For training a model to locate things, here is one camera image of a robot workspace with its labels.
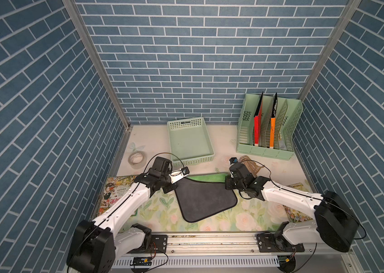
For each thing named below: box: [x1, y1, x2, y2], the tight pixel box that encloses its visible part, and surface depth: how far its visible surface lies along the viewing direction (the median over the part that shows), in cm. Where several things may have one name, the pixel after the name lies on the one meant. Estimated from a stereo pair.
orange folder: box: [269, 92, 278, 150], surface depth 91 cm
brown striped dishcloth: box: [238, 155, 265, 179], surface depth 101 cm
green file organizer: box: [235, 93, 304, 161], surface depth 106 cm
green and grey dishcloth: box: [174, 173, 238, 223], surface depth 87 cm
